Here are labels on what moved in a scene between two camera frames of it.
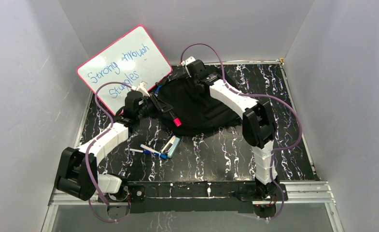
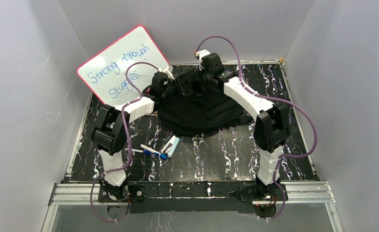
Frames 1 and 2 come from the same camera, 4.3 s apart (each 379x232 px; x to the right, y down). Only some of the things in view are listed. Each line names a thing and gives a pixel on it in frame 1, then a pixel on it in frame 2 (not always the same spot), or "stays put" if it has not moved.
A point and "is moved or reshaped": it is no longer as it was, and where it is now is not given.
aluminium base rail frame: [317, 192] stays put
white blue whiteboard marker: [162, 155] stays put
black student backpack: [199, 110] is moved or reshaped
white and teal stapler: [171, 146] stays put
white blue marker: [144, 152] stays put
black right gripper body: [195, 81] to [206, 77]
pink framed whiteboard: [134, 58] stays put
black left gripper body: [158, 104] to [176, 85]
